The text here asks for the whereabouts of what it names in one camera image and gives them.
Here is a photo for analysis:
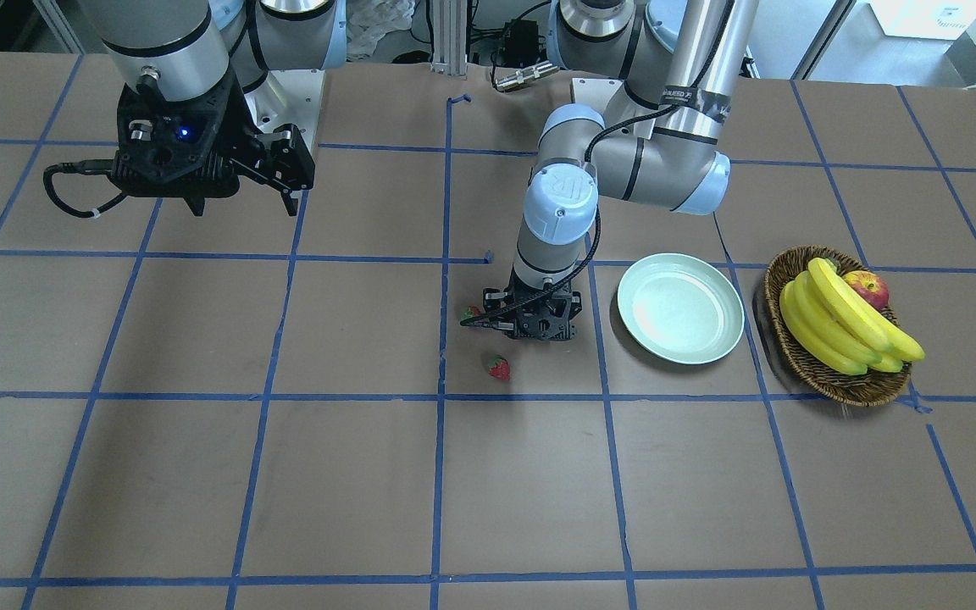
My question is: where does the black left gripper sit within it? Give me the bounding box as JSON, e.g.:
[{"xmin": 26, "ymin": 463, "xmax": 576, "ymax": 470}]
[{"xmin": 483, "ymin": 283, "xmax": 584, "ymax": 342}]

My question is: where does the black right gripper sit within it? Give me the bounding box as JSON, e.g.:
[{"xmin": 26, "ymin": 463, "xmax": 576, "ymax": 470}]
[{"xmin": 108, "ymin": 72, "xmax": 315, "ymax": 217}]

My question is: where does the red strawberry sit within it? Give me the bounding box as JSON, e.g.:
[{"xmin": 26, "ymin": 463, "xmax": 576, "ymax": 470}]
[
  {"xmin": 485, "ymin": 355, "xmax": 512, "ymax": 381},
  {"xmin": 458, "ymin": 305, "xmax": 483, "ymax": 325}
]

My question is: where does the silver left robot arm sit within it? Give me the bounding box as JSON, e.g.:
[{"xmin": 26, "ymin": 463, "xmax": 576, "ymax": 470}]
[{"xmin": 461, "ymin": 1, "xmax": 757, "ymax": 342}]

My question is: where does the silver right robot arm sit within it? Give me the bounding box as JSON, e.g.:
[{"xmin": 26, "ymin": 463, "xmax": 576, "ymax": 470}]
[{"xmin": 43, "ymin": 1, "xmax": 347, "ymax": 219}]

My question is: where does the light green plate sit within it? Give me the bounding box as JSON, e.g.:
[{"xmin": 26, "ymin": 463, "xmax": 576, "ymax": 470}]
[{"xmin": 616, "ymin": 253, "xmax": 745, "ymax": 364}]

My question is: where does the yellow banana bunch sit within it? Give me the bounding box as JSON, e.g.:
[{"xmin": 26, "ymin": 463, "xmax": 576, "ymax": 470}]
[{"xmin": 779, "ymin": 258, "xmax": 925, "ymax": 377}]

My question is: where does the red apple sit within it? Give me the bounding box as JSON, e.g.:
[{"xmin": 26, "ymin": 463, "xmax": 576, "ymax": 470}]
[{"xmin": 843, "ymin": 269, "xmax": 890, "ymax": 310}]

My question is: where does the wicker fruit basket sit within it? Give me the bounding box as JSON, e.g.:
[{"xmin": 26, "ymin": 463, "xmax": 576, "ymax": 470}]
[{"xmin": 752, "ymin": 246, "xmax": 913, "ymax": 407}]

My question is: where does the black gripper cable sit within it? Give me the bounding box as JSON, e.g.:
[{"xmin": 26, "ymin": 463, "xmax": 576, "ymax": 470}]
[{"xmin": 43, "ymin": 161, "xmax": 129, "ymax": 219}]

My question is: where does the aluminium frame post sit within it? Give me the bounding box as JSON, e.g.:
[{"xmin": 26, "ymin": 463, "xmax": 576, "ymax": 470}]
[{"xmin": 425, "ymin": 1, "xmax": 471, "ymax": 80}]

